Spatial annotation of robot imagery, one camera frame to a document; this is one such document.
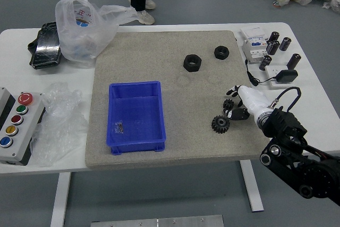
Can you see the small black hex nut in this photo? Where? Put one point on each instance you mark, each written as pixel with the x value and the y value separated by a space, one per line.
pixel 221 53

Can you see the white translucent plastic bag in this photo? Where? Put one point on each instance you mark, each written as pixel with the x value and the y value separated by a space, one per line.
pixel 79 38

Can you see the big black hex nut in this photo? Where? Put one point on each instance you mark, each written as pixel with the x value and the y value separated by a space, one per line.
pixel 191 63

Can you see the black cylindrical capacitor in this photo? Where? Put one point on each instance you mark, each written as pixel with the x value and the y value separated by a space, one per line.
pixel 285 44
pixel 273 48
pixel 293 61
pixel 265 63
pixel 273 37

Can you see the small clear bag of screws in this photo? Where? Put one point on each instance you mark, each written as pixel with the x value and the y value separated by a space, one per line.
pixel 120 128

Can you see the big black gear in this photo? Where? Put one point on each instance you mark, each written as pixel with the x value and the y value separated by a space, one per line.
pixel 220 125

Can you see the white circuit breaker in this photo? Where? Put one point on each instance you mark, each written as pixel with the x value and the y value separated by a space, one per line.
pixel 253 42

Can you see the clear bubble wrap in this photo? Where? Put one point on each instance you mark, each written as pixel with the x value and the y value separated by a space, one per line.
pixel 58 120

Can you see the blue plastic box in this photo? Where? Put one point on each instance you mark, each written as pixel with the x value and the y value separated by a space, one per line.
pixel 135 120

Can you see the black plastic-wrapped package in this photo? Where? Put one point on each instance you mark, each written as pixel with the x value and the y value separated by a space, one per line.
pixel 45 47

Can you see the white table leg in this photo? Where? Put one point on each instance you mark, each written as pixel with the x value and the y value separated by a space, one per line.
pixel 252 187
pixel 60 200

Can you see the grey push-button control box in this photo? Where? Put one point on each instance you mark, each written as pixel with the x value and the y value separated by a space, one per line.
pixel 18 128

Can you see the white power socket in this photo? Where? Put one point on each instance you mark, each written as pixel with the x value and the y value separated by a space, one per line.
pixel 275 70

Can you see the small black gear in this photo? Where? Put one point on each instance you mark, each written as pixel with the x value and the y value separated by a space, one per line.
pixel 227 103

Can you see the white and black robot right hand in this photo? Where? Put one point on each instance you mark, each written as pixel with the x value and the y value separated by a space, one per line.
pixel 253 99

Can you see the grey-brown mat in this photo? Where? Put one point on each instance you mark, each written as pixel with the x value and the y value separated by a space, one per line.
pixel 186 104

